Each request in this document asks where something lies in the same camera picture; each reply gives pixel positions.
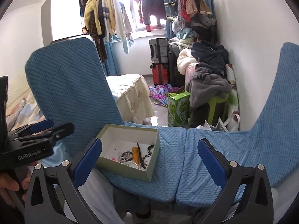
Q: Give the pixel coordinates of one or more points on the blue textured sofa cover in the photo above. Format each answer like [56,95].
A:
[69,85]

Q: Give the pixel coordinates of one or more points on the red suitcase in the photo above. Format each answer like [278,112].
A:
[160,73]

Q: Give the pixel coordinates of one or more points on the colourful crumpled bag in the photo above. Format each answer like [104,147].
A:
[160,92]

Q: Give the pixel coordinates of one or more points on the green cardboard jewelry box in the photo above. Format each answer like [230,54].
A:
[118,141]

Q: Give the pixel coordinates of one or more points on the green plastic stool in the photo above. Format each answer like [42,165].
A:
[210,112]

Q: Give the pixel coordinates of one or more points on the person's left hand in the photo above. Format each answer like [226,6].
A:
[15,183]

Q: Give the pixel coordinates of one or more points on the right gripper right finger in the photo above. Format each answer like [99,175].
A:
[215,162]

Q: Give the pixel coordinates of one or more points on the cream floral tablecloth table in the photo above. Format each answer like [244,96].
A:
[132,96]

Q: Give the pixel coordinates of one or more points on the green printed carton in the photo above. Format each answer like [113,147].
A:
[178,108]

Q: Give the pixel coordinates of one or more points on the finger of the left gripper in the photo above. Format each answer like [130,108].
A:
[41,126]
[61,131]

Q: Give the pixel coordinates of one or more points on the hanging clothes on rail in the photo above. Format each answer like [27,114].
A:
[109,20]

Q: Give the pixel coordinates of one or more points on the grey fleece garment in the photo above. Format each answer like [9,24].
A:
[204,84]

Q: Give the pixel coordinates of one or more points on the dark blue garment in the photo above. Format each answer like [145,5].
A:
[212,57]

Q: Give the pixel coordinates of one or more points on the white cabinet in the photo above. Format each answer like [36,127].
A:
[60,19]

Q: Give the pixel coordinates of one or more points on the white paper bag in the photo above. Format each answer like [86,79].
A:
[230,125]

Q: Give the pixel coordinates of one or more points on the orange small jewelry item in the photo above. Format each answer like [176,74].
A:
[135,155]

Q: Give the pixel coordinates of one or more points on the grey hard suitcase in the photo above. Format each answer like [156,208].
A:
[159,50]

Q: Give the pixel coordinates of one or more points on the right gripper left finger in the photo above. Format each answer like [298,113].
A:
[84,161]

